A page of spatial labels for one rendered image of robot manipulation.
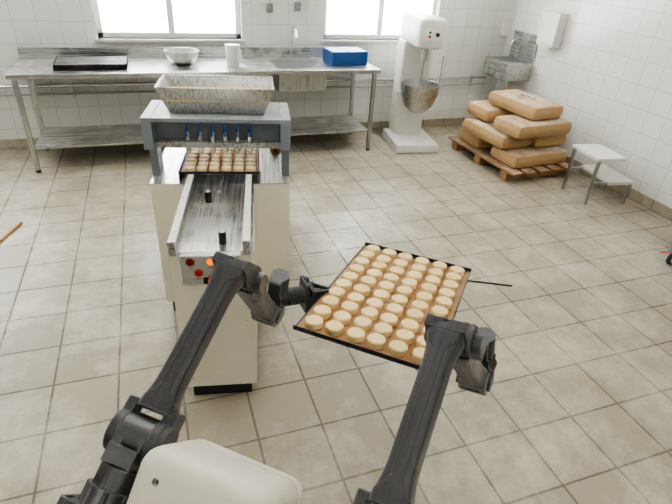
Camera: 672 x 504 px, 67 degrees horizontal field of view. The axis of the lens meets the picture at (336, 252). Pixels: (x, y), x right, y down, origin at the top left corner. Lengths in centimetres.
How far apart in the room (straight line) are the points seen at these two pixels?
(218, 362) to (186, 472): 174
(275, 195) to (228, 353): 88
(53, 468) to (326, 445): 115
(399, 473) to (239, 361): 170
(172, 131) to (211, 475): 219
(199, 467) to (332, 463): 166
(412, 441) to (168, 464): 36
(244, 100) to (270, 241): 79
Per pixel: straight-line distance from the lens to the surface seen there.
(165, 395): 98
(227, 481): 73
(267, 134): 271
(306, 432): 248
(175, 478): 75
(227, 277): 103
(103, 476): 97
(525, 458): 260
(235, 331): 235
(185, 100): 265
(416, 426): 86
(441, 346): 90
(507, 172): 539
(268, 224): 282
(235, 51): 528
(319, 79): 547
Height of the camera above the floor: 192
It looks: 31 degrees down
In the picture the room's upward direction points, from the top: 4 degrees clockwise
